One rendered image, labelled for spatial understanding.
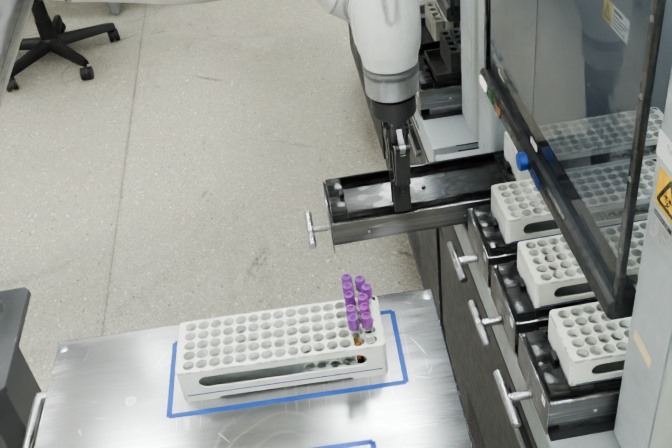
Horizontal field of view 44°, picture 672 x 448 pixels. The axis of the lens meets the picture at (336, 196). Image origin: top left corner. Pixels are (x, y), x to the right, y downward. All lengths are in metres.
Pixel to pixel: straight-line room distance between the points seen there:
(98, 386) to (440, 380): 0.51
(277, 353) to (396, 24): 0.51
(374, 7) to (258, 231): 1.62
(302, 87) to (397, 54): 2.24
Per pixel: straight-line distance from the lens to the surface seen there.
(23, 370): 1.75
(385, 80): 1.31
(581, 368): 1.19
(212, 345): 1.23
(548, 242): 1.35
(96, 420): 1.27
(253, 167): 3.07
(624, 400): 1.19
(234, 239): 2.77
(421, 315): 1.29
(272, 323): 1.22
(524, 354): 1.28
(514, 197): 1.43
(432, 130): 1.83
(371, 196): 1.54
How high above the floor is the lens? 1.76
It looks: 38 degrees down
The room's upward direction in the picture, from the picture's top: 8 degrees counter-clockwise
